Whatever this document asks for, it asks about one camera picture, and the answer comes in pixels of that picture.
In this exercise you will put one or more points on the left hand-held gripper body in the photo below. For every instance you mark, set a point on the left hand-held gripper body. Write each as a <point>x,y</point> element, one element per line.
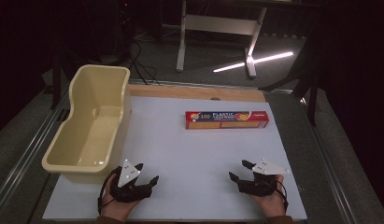
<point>129,183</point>

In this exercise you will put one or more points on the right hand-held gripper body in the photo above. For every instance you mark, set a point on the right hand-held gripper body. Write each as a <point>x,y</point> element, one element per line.
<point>263,180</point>

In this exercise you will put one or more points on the red and blue plastic wrap box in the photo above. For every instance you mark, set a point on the red and blue plastic wrap box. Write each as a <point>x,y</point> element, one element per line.
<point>227,120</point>

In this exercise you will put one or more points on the cream plastic bin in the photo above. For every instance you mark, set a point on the cream plastic bin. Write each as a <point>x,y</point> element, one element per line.
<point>96,124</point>

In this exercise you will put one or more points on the person's right hand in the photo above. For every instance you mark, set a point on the person's right hand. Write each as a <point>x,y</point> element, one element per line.
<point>270,203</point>

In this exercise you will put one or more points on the person's left hand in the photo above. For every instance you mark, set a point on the person's left hand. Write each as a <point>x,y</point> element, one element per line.
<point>118,207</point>

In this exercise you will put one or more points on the wooden board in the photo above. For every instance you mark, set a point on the wooden board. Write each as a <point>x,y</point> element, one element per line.
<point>196,92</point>

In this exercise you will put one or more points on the dark stand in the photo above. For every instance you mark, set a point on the dark stand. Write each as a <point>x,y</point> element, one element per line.
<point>305,81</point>
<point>55,81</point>

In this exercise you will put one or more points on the metal rail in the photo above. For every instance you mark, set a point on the metal rail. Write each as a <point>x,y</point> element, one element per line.
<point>329,161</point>
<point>21,161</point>

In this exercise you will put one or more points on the white metal desk frame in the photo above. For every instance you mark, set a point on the white metal desk frame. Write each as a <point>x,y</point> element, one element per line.
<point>220,25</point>

